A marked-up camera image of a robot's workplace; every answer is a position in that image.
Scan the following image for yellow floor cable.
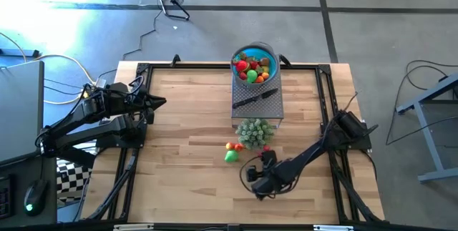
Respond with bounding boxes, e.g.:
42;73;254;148
0;31;97;106

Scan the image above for black floor cable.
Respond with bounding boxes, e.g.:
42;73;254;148
399;59;458;89
121;0;160;62

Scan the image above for black computer mouse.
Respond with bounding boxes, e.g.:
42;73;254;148
23;178;49;217

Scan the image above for black keyboard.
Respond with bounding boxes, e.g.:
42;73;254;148
0;184;15;221

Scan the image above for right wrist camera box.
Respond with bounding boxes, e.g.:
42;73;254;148
245;165;259;184

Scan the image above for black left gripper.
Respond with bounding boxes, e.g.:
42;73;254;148
131;76;167;125

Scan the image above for black kitchen knife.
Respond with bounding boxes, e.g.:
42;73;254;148
232;87;279;109

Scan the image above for grey desk frame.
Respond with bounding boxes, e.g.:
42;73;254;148
395;72;458;185

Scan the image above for black-white checkered board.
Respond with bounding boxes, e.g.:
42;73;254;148
56;157;93;205

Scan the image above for black table frame rails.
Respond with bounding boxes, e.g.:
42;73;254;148
80;61;386;225

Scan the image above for green plant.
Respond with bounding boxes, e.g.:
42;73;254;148
235;117;275;151

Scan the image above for grey perforated metal stand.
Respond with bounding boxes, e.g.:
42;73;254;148
230;79;285;129

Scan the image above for black desk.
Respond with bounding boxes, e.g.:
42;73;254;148
0;134;97;230

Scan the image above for blue collapsible bowl grey rim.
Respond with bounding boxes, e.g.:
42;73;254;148
230;41;280;89

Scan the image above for grey laptop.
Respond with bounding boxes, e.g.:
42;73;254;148
0;60;45;167

